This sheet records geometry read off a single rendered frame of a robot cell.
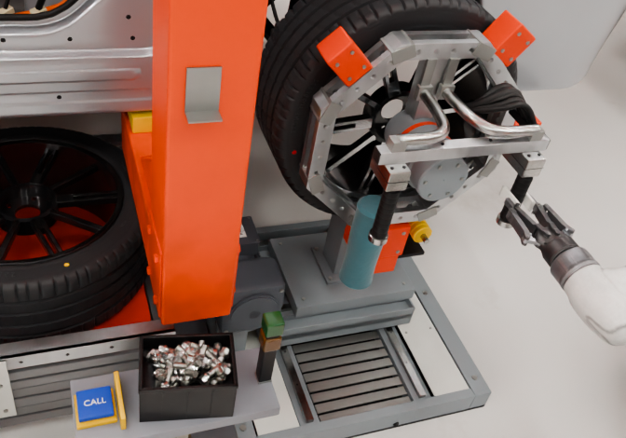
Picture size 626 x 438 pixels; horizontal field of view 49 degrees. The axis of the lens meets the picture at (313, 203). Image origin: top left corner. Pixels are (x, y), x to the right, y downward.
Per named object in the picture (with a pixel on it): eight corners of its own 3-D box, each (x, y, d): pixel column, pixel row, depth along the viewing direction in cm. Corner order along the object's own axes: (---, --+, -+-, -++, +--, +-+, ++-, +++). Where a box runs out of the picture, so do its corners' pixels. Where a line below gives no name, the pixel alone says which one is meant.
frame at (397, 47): (467, 199, 200) (535, 27, 165) (478, 214, 195) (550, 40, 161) (289, 220, 181) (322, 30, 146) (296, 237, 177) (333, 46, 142)
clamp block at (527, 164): (518, 152, 163) (526, 134, 160) (539, 176, 157) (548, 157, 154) (500, 154, 162) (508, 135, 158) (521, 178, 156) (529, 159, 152)
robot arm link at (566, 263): (591, 290, 148) (574, 270, 152) (608, 260, 143) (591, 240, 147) (556, 296, 145) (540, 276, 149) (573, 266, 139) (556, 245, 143)
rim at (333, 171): (484, 42, 197) (362, -49, 165) (528, 87, 181) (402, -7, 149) (372, 170, 216) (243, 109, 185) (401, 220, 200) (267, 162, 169)
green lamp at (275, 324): (278, 321, 150) (280, 308, 147) (283, 335, 147) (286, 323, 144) (260, 324, 148) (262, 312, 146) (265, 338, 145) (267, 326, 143)
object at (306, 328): (367, 248, 251) (373, 228, 245) (408, 325, 226) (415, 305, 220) (233, 266, 234) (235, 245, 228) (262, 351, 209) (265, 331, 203)
